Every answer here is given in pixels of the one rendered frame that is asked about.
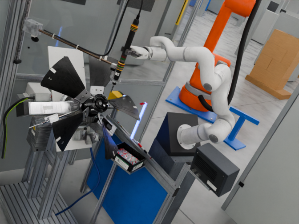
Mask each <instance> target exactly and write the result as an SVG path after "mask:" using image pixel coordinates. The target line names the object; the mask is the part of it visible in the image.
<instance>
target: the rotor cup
mask: <svg viewBox="0 0 299 224"><path fill-rule="evenodd" d="M92 97H93V98H92ZM90 98H92V99H90ZM99 102H102V105H100V104H99ZM108 105H109V104H108V100H107V98H106V97H105V96H104V95H102V94H96V95H91V96H90V97H89V98H88V99H87V100H86V101H85V102H84V103H81V102H80V109H81V112H82V111H83V110H84V109H86V108H87V107H89V114H88V116H87V117H94V116H96V115H97V114H99V113H103V112H105V111H106V110H107V108H108ZM91 109H94V110H91Z"/></svg>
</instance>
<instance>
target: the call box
mask: <svg viewBox="0 0 299 224"><path fill-rule="evenodd" d="M122 96H123V95H122V94H121V93H120V92H119V91H112V92H110V94H109V97H108V100H110V99H116V98H120V97H122Z"/></svg>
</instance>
